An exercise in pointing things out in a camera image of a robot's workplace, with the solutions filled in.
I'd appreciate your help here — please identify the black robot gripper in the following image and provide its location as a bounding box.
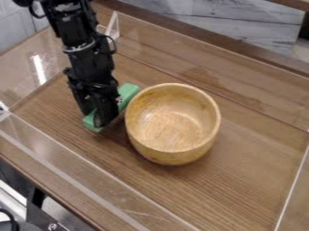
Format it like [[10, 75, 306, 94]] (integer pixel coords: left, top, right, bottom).
[[64, 42, 118, 127]]

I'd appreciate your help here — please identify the brown wooden bowl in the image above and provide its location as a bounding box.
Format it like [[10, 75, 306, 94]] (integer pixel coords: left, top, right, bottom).
[[125, 83, 223, 166]]

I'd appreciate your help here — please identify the green rectangular block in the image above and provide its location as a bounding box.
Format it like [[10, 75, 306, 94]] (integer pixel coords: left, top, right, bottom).
[[82, 83, 141, 132]]

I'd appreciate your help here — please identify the black table leg bracket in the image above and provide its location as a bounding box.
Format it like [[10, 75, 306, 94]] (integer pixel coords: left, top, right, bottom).
[[26, 188, 70, 231]]

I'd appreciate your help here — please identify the black cable under table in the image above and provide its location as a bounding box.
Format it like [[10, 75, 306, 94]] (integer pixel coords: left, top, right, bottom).
[[0, 208, 19, 231]]

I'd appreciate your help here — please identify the clear acrylic tray wall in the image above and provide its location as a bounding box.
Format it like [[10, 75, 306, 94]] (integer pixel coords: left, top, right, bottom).
[[0, 110, 195, 231]]

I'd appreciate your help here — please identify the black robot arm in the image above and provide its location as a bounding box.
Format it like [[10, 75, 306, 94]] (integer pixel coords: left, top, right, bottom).
[[13, 0, 120, 127]]

